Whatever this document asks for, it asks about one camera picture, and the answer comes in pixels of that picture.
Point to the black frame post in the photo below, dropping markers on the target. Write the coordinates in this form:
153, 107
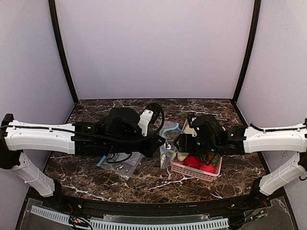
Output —
248, 51
61, 51

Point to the orange carrot toy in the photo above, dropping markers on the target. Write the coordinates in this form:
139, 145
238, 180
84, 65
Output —
209, 156

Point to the pink red fruit toy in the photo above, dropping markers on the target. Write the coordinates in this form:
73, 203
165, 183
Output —
207, 168

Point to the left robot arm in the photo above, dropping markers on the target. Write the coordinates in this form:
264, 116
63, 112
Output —
122, 131

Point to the black frame post left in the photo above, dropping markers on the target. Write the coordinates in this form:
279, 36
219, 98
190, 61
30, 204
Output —
61, 51

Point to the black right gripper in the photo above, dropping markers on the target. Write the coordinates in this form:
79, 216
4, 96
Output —
183, 142

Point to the clear zip bag blue zipper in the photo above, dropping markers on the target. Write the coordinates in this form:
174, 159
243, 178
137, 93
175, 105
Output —
170, 131

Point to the black frame post right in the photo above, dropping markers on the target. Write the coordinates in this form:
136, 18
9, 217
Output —
248, 51

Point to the white slotted cable duct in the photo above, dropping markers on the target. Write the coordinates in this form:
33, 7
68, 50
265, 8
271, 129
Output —
98, 224

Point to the red apple toy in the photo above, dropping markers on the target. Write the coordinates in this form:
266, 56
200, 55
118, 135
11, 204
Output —
192, 162

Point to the white radish toy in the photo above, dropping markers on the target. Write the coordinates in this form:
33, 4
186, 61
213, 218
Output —
181, 156

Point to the green leaf sprig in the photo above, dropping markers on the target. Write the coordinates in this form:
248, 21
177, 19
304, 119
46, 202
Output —
183, 115

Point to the pink plastic basket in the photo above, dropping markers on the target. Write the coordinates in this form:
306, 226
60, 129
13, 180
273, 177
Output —
199, 170

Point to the black front rail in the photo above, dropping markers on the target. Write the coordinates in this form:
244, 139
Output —
89, 207

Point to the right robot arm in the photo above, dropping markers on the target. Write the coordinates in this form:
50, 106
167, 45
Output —
243, 140

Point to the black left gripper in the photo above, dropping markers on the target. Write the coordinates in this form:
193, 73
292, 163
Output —
148, 145

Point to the green grapes toy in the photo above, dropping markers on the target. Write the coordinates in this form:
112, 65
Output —
215, 159

